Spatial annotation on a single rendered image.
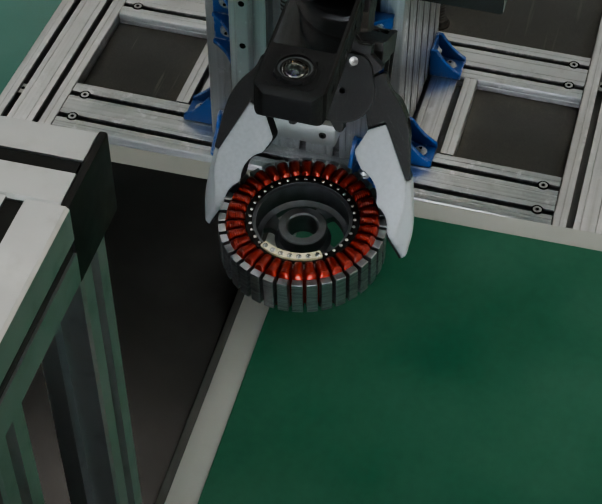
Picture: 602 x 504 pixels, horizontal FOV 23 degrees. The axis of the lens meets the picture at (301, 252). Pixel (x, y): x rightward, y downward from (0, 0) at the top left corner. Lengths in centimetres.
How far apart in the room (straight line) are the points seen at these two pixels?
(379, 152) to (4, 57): 155
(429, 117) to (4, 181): 139
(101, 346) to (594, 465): 37
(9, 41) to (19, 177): 188
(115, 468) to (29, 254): 24
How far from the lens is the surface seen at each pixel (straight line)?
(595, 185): 189
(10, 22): 252
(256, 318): 102
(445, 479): 94
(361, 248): 94
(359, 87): 94
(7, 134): 62
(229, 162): 97
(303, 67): 87
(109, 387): 74
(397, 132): 94
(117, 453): 78
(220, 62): 184
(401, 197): 95
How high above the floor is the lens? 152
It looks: 47 degrees down
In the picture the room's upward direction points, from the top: straight up
